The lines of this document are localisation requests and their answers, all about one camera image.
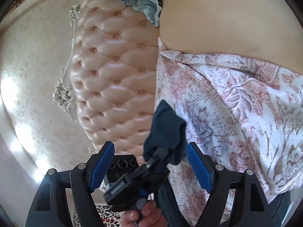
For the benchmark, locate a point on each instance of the navy blue sweatshirt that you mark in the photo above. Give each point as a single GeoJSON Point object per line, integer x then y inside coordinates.
{"type": "Point", "coordinates": [165, 132]}

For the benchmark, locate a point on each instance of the white lattice cabinet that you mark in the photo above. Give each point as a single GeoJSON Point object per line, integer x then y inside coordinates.
{"type": "Point", "coordinates": [104, 215]}

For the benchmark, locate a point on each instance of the person's left hand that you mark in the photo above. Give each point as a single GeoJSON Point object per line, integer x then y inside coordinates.
{"type": "Point", "coordinates": [146, 217]}

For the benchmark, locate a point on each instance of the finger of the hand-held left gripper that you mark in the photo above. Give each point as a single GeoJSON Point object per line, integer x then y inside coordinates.
{"type": "Point", "coordinates": [153, 158]}
{"type": "Point", "coordinates": [162, 157]}

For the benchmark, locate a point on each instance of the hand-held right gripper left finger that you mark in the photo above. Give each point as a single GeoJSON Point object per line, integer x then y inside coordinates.
{"type": "Point", "coordinates": [101, 167]}

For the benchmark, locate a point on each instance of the pink floral blanket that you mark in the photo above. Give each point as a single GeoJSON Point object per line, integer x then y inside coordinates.
{"type": "Point", "coordinates": [236, 111]}

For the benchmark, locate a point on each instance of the light blue denim garment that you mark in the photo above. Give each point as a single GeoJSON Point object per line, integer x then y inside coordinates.
{"type": "Point", "coordinates": [144, 7]}

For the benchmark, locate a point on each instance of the pink tufted leather sofa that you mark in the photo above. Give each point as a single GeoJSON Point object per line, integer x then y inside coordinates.
{"type": "Point", "coordinates": [113, 75]}

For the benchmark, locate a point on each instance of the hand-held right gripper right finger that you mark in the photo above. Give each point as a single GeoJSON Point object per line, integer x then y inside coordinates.
{"type": "Point", "coordinates": [198, 170]}

